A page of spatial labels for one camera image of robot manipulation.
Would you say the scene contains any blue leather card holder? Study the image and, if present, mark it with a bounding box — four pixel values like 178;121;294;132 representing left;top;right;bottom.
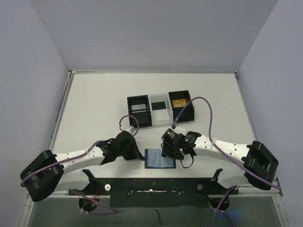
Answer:
144;148;176;169

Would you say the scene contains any gold striped card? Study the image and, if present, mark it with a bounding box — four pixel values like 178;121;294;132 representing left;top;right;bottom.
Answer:
172;98;188;108

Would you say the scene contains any black card from holder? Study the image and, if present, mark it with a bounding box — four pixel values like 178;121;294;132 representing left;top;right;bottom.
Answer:
151;102;166;111

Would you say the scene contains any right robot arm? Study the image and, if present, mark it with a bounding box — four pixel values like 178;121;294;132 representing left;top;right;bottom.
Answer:
161;128;279;191

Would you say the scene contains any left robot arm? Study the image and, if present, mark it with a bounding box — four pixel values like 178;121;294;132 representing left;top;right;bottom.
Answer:
20;131;144;202

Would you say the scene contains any silver credit card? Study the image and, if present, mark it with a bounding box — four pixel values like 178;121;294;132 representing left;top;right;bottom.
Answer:
131;104;147;113

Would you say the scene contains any black bin with silver card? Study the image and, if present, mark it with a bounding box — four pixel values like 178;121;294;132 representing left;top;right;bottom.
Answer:
127;95;152;128

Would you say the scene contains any black bin with gold card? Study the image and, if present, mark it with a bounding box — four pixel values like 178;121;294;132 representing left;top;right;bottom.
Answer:
168;89;196;124

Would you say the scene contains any white middle bin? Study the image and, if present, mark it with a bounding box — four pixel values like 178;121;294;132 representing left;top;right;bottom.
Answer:
148;93;173;127

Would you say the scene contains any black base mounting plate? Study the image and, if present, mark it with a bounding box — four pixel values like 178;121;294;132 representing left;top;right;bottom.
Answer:
68;178;227;208

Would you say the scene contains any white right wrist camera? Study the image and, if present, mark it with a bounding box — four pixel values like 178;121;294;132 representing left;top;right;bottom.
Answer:
172;125;186;134

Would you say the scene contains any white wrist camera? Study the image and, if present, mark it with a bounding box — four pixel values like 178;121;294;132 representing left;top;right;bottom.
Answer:
172;125;186;134
122;126;138;136

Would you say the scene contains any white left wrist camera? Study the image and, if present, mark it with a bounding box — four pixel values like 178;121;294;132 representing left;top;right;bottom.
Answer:
122;126;138;136

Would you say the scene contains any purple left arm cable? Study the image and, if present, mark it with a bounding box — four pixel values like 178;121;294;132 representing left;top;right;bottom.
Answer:
20;114;140;216

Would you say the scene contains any aluminium left side rail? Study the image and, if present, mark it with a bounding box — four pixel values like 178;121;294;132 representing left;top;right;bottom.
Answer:
48;70;75;151

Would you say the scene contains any aluminium rail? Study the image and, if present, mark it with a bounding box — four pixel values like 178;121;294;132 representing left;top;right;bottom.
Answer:
48;70;75;151
27;176;284;199

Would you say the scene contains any aluminium front rail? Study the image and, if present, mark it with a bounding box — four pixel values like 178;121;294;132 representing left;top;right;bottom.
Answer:
27;176;284;199

